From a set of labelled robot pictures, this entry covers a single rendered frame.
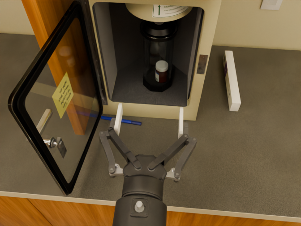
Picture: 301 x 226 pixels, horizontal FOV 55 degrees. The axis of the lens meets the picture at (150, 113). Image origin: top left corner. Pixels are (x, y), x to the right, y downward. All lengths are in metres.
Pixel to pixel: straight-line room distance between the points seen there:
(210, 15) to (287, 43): 0.72
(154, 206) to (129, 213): 0.04
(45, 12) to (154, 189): 0.43
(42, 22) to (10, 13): 0.75
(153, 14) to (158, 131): 0.40
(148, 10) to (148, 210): 0.46
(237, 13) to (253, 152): 0.55
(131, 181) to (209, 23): 0.40
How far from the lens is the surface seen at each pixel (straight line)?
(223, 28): 1.26
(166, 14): 0.72
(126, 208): 0.50
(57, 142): 0.65
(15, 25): 1.45
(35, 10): 0.65
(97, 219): 1.17
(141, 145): 0.93
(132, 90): 0.97
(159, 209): 0.51
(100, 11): 0.77
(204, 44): 0.75
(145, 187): 0.51
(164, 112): 0.96
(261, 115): 1.06
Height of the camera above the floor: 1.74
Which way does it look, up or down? 53 degrees down
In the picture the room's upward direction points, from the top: straight up
